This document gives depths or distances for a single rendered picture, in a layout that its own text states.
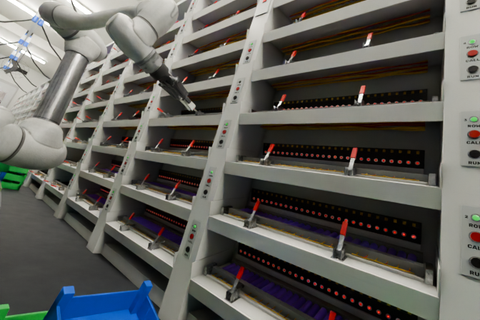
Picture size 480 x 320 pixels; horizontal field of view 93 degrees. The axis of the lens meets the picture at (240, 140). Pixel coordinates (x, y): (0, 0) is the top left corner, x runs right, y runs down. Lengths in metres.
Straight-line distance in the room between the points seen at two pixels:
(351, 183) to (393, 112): 0.21
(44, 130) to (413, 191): 1.32
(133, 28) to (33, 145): 0.65
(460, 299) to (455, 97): 0.40
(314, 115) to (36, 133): 1.11
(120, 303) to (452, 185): 0.78
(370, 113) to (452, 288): 0.39
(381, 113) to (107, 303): 0.81
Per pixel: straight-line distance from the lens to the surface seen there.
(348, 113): 0.72
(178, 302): 0.91
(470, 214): 0.62
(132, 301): 0.75
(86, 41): 1.47
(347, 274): 0.63
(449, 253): 0.61
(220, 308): 0.80
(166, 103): 1.53
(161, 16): 1.01
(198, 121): 1.08
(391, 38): 1.11
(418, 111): 0.69
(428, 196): 0.63
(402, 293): 0.62
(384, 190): 0.63
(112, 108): 2.13
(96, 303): 0.70
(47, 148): 1.29
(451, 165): 0.64
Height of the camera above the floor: 0.41
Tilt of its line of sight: 16 degrees up
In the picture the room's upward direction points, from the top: 16 degrees clockwise
